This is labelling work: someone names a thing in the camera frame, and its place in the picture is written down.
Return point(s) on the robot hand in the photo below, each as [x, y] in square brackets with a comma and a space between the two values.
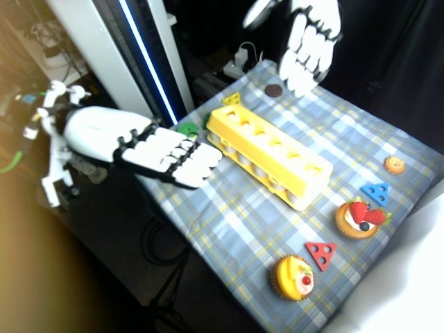
[312, 21]
[100, 132]

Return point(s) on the yellow egg carton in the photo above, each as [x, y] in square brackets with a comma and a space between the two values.
[270, 152]

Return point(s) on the brown toy cookie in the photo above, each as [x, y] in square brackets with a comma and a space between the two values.
[273, 90]

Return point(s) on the white column with blue light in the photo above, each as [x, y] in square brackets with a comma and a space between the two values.
[104, 52]

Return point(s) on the white power strip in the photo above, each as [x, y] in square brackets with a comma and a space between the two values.
[236, 67]

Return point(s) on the black backdrop curtain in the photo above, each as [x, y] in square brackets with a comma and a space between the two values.
[399, 69]

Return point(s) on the green triangle block with holes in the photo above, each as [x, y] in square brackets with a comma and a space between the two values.
[207, 121]

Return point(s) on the yellow triangle block with holes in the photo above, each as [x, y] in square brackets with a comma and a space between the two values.
[233, 99]

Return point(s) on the orange toy biscuit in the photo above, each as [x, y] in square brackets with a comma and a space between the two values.
[394, 164]

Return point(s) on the blue grey plaid tablecloth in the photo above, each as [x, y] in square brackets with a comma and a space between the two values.
[243, 236]

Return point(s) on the blue triangle block with holes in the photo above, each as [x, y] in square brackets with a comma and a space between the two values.
[375, 194]

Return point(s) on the strawberry toy cupcake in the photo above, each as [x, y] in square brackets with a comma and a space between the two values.
[360, 218]

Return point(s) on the red triangle block with holes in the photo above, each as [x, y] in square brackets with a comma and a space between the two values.
[320, 255]

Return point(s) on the yellow fruit toy cupcake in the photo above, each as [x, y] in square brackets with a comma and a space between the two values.
[291, 277]

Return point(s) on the white board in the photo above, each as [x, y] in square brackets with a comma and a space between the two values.
[399, 284]

